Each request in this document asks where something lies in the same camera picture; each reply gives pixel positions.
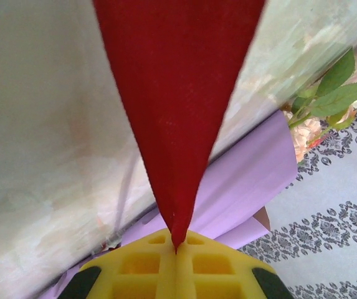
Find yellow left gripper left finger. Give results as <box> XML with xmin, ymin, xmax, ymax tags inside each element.
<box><xmin>58</xmin><ymin>228</ymin><xmax>178</xmax><ymax>299</ymax></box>

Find pale peach artificial rose stem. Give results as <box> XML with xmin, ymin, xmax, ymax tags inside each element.
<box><xmin>290</xmin><ymin>46</ymin><xmax>357</xmax><ymax>131</ymax></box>

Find pink and purple wrapping paper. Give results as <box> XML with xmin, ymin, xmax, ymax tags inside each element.
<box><xmin>30</xmin><ymin>110</ymin><xmax>299</xmax><ymax>299</ymax></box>

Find red ribbon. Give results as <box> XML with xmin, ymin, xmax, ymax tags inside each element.
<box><xmin>91</xmin><ymin>0</ymin><xmax>268</xmax><ymax>255</ymax></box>

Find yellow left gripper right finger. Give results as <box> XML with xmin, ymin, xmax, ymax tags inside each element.
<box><xmin>174</xmin><ymin>229</ymin><xmax>293</xmax><ymax>299</ymax></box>

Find peach artificial rose with bud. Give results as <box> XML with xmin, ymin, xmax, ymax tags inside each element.
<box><xmin>282</xmin><ymin>110</ymin><xmax>353</xmax><ymax>164</ymax></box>

